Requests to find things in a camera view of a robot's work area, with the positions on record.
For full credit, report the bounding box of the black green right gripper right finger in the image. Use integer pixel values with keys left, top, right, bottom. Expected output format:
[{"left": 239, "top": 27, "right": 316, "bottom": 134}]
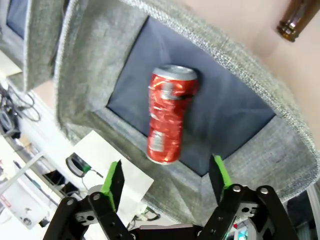
[{"left": 198, "top": 154, "right": 300, "bottom": 240}]

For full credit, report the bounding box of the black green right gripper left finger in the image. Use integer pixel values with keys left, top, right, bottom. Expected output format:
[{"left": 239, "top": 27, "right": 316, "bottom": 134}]
[{"left": 42, "top": 159, "right": 135, "bottom": 240}]

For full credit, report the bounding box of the crushed red soda can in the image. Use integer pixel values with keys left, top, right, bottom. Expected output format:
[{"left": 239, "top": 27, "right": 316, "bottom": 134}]
[{"left": 146, "top": 64, "right": 201, "bottom": 166}]

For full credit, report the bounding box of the grey fabric basket blue lining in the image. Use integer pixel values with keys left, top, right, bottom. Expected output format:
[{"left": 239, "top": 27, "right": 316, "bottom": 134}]
[
  {"left": 53, "top": 0, "right": 320, "bottom": 225},
  {"left": 0, "top": 0, "right": 66, "bottom": 92}
]

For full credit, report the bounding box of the brown glass bottle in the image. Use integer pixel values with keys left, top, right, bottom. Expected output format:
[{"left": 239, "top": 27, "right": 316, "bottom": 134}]
[{"left": 276, "top": 0, "right": 320, "bottom": 43}]

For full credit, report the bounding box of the black cable bundle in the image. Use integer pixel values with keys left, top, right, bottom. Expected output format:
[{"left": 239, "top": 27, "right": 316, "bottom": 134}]
[{"left": 0, "top": 79, "right": 41, "bottom": 140}]

